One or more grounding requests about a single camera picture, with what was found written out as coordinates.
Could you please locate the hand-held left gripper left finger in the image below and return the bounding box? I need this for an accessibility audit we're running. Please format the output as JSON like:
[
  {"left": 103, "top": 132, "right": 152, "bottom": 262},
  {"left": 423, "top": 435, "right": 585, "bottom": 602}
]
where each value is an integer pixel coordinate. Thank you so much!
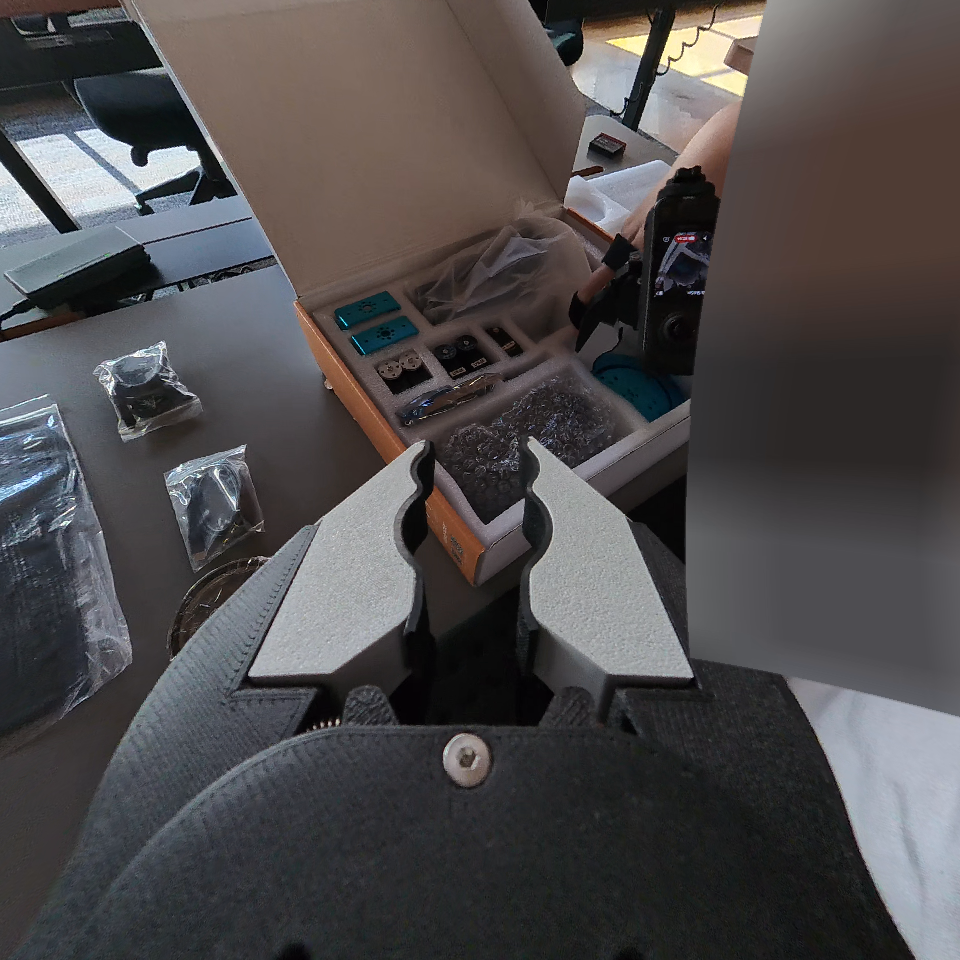
[{"left": 246, "top": 440, "right": 437, "bottom": 689}]

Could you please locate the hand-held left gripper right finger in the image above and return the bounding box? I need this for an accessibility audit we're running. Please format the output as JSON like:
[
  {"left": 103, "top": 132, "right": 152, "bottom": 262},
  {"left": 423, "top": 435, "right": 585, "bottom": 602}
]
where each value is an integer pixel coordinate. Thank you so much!
[{"left": 517, "top": 436, "right": 696, "bottom": 704}]

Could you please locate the blue metal ring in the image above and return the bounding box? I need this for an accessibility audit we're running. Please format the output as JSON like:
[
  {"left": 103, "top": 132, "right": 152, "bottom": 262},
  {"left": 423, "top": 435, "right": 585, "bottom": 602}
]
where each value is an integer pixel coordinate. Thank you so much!
[{"left": 591, "top": 351, "right": 690, "bottom": 423}]

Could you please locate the orange cardboard kit box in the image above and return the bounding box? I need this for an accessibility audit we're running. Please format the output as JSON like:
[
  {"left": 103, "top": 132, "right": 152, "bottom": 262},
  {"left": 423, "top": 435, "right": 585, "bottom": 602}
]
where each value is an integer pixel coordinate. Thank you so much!
[{"left": 122, "top": 0, "right": 693, "bottom": 588}]

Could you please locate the person's right hand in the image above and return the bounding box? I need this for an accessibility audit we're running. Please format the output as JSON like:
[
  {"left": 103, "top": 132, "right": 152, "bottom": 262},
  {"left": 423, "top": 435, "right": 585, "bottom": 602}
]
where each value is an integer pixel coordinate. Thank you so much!
[{"left": 581, "top": 196, "right": 661, "bottom": 301}]

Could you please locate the white foam sheet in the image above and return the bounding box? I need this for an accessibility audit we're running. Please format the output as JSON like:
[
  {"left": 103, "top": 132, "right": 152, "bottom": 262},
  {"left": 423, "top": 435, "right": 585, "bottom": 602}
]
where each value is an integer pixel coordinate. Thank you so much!
[{"left": 564, "top": 159, "right": 674, "bottom": 246}]

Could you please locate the small plastic parts bag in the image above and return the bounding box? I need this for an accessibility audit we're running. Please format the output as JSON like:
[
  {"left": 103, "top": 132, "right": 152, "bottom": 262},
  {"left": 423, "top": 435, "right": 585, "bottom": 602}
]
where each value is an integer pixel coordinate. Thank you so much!
[
  {"left": 93, "top": 340, "right": 204, "bottom": 444},
  {"left": 163, "top": 445, "right": 267, "bottom": 573}
]

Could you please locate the bubble wrap bag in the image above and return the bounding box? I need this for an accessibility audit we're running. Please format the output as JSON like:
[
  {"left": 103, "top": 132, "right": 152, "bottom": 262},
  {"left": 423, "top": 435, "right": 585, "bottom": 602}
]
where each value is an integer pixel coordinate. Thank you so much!
[{"left": 437, "top": 373, "right": 640, "bottom": 524}]

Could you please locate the crumpled clear plastic bag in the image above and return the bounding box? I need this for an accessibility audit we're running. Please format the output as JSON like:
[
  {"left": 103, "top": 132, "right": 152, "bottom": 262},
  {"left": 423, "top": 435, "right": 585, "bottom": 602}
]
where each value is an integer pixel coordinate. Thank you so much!
[{"left": 414, "top": 216, "right": 595, "bottom": 329}]

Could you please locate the shiny foil packet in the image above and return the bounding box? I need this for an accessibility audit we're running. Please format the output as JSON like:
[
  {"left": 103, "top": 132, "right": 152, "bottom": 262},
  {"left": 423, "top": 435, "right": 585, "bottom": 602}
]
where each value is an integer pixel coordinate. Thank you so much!
[{"left": 395, "top": 373, "right": 501, "bottom": 430}]

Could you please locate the large bag of black parts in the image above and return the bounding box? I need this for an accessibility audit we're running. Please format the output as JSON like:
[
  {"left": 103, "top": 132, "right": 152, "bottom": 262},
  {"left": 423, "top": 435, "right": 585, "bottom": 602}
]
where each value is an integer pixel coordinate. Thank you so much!
[{"left": 0, "top": 403, "right": 135, "bottom": 742}]

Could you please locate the grey flat device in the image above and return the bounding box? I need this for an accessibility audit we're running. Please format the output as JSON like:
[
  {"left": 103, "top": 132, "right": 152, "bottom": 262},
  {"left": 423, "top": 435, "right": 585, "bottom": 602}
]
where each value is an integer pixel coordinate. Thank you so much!
[{"left": 3, "top": 223, "right": 153, "bottom": 310}]

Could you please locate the black office chair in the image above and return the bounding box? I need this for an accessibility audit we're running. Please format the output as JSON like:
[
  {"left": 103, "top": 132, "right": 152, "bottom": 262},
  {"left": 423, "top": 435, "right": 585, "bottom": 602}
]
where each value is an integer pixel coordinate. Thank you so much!
[{"left": 73, "top": 66, "right": 243, "bottom": 213}]

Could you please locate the teal metal bracket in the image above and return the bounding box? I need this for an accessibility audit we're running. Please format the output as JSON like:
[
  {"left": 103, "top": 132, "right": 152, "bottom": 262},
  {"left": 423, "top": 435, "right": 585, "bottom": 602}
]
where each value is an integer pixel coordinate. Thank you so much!
[
  {"left": 349, "top": 316, "right": 417, "bottom": 358},
  {"left": 333, "top": 290, "right": 397, "bottom": 332}
]

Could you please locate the black coiled cable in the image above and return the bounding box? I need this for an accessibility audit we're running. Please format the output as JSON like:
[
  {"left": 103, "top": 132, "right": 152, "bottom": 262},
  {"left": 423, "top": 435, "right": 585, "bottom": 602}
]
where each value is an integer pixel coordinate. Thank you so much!
[{"left": 658, "top": 0, "right": 723, "bottom": 78}]

